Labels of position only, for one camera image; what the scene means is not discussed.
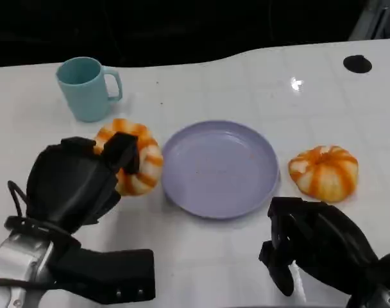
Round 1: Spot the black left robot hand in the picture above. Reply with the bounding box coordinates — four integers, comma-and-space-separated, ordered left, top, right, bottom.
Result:
25, 132, 141, 235

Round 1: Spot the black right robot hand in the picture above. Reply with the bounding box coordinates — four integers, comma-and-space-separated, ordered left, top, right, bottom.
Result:
258, 196, 379, 297

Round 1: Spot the orange white toy bread roll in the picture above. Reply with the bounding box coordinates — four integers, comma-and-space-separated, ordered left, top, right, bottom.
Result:
287, 144, 359, 203
94, 118, 165, 197

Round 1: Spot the pale green mug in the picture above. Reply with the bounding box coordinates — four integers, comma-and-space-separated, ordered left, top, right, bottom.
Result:
55, 56, 124, 123

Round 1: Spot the lilac plate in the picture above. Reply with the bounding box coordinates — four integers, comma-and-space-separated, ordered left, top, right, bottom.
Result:
161, 120, 280, 221

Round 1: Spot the black round table grommet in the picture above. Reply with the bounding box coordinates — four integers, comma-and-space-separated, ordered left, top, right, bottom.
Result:
343, 55, 373, 74

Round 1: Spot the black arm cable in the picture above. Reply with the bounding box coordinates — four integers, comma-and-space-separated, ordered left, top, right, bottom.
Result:
6, 180, 32, 223

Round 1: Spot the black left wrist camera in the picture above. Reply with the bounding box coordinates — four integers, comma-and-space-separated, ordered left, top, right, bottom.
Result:
49, 248, 157, 303

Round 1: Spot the grey metal frame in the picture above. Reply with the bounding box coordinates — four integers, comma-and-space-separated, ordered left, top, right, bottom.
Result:
348, 0, 390, 42

